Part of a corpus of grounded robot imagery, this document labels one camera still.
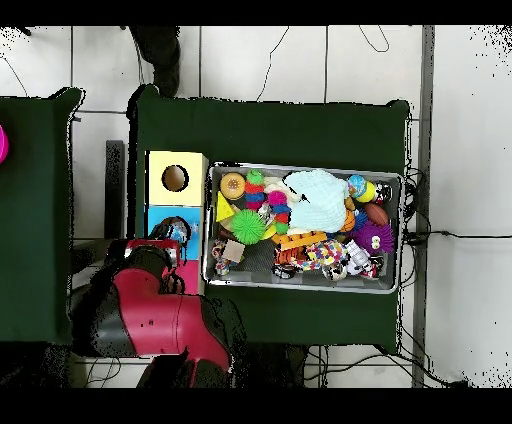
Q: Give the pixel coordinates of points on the wooden box with three holes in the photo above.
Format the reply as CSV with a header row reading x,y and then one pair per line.
x,y
176,192

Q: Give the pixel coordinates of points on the black upright panel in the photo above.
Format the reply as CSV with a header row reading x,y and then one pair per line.
x,y
114,192

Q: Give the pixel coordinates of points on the person's foot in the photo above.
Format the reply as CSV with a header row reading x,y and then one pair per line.
x,y
160,56

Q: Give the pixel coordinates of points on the plain green spiky ball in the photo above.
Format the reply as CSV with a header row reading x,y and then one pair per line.
x,y
248,227

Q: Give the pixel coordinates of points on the mint green cloth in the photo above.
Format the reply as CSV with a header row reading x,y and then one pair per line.
x,y
320,200

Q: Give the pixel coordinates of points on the yellow toy cheese wedge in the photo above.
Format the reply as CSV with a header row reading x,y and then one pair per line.
x,y
224,210

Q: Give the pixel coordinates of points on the orange plastic toy block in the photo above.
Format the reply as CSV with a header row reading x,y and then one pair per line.
x,y
300,240

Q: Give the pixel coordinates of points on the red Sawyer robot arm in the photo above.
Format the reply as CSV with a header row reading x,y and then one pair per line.
x,y
160,320

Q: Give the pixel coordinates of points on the plain wooden cube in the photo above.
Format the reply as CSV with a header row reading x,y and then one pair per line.
x,y
233,251

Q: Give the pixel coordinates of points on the dark green side table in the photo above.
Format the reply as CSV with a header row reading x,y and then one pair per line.
x,y
36,240

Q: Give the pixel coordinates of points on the brown toy football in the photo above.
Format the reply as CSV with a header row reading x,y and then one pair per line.
x,y
376,214

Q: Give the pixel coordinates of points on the dark green table cloth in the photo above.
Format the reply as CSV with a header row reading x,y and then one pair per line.
x,y
280,132

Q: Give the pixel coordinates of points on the pink round object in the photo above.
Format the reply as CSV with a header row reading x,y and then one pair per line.
x,y
2,148

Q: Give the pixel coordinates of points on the toy burger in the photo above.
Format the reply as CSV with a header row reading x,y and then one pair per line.
x,y
232,186

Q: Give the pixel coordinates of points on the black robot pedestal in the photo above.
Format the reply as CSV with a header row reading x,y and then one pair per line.
x,y
276,368

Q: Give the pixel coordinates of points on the purple spiky ball with eyes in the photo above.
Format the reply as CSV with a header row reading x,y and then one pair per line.
x,y
368,238

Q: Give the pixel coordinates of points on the globe print ball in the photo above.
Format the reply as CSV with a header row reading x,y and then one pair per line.
x,y
356,184

